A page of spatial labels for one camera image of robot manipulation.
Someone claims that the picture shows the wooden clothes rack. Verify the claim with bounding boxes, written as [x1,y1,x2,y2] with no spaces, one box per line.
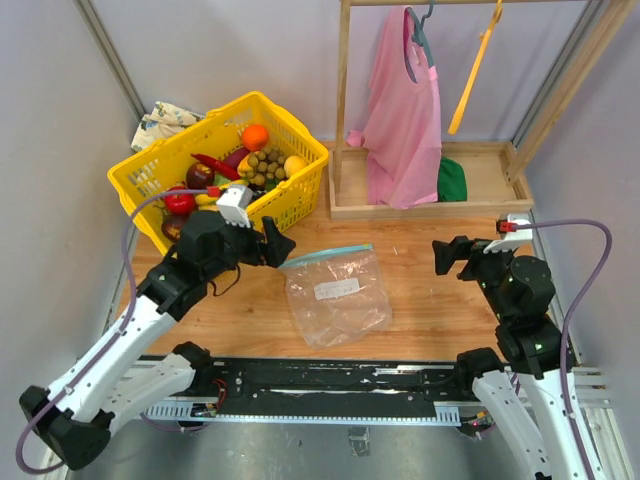
[326,1,637,220]

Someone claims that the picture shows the yellow plastic basket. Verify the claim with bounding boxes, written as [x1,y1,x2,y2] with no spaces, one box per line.
[107,91,329,231]

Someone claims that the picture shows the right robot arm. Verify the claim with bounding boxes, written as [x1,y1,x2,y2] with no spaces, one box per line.
[432,236,606,479]

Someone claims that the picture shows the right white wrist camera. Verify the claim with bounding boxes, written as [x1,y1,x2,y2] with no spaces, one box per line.
[483,214,533,254]

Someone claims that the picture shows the left aluminium frame post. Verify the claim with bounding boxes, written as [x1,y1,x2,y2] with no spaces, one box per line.
[73,0,145,118]

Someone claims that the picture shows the pink shirt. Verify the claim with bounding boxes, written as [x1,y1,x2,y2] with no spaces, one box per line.
[348,6,441,209]

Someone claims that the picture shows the clear zip top bag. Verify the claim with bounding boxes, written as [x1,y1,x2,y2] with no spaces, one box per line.
[279,243,392,349]

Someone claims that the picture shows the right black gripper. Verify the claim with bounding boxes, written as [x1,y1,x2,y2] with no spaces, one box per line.
[432,234,515,321]

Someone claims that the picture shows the yellow banana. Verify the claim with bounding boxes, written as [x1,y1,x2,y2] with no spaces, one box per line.
[194,182,234,208]

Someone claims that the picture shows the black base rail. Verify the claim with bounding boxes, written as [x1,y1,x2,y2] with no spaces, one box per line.
[145,357,479,427]

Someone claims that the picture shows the yellow lemon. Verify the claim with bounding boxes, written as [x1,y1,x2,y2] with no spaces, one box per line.
[283,155,308,178]

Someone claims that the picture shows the red chili pepper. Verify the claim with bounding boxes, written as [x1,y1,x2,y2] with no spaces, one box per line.
[191,153,241,181]

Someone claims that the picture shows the right aluminium frame post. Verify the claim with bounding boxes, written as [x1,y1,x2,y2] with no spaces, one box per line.
[510,0,609,146]

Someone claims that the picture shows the yellow clothes hanger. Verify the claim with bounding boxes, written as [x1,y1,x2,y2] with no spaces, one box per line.
[447,0,503,135]

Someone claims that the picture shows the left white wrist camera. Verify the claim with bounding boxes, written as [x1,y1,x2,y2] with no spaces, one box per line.
[216,184,253,228]

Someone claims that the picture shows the orange fruit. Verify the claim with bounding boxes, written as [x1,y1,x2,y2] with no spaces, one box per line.
[241,124,270,152]

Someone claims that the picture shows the purple cable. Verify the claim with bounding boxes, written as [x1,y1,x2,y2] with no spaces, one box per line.
[14,187,221,474]
[514,218,613,480]

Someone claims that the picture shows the brown longan bunch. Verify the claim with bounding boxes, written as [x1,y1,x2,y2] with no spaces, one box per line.
[244,147,286,189]

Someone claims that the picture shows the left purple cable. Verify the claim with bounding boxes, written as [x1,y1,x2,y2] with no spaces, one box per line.
[14,187,221,474]

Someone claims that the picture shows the bright red apple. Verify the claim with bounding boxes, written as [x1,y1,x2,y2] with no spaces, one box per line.
[163,186,197,216]

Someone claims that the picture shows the aluminium frame post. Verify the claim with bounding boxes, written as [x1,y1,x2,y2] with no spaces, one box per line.
[510,0,609,146]
[73,0,145,118]

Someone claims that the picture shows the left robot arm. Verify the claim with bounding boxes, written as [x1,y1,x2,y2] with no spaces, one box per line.
[19,211,296,470]

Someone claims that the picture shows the patterned cloth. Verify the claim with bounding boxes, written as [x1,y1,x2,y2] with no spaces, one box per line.
[131,101,205,152]

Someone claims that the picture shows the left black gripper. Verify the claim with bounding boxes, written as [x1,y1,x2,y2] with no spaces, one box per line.
[203,211,296,281]

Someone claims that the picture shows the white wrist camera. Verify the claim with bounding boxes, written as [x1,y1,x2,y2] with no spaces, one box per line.
[216,184,253,228]
[483,214,533,254]

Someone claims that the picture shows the teal clothes hanger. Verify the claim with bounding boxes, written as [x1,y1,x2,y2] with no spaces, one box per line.
[403,1,435,84]

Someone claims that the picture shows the purple sweet potato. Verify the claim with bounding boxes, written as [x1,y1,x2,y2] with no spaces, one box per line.
[222,147,250,169]

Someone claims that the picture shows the green cloth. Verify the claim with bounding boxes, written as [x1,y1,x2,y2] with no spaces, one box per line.
[437,157,468,202]

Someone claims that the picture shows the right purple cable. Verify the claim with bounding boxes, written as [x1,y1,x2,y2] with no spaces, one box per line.
[514,218,613,480]

